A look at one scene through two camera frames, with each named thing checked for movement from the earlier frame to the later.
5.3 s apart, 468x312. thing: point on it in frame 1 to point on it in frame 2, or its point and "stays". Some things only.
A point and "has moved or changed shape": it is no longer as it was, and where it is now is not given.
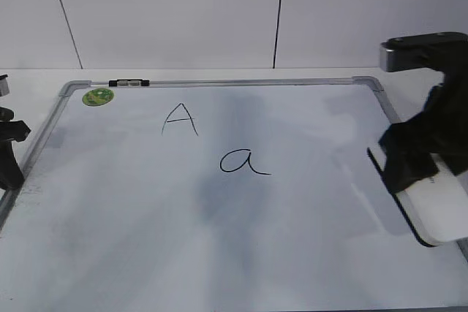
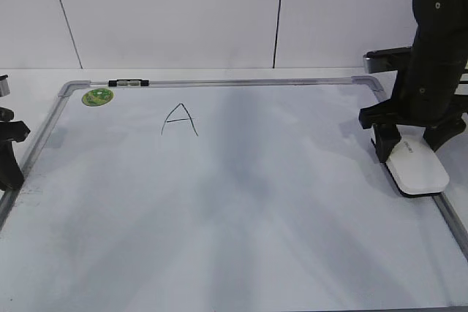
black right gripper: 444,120 to 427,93
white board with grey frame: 217,194 stays
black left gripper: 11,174 stays
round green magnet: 99,96 stays
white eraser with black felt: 437,207 has moved or changed shape
